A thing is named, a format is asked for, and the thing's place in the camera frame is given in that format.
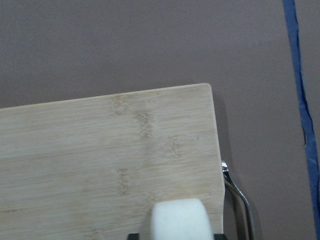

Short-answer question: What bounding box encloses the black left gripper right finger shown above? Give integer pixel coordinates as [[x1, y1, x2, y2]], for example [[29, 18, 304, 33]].
[[213, 233, 226, 240]]

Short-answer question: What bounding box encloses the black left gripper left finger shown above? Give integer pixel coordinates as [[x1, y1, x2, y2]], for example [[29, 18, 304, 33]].
[[127, 233, 140, 240]]

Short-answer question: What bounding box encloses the white bun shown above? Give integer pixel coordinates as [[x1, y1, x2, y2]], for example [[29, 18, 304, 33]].
[[150, 198, 214, 240]]

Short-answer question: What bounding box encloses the wooden cutting board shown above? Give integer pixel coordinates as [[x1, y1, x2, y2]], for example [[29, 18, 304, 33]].
[[0, 83, 242, 240]]

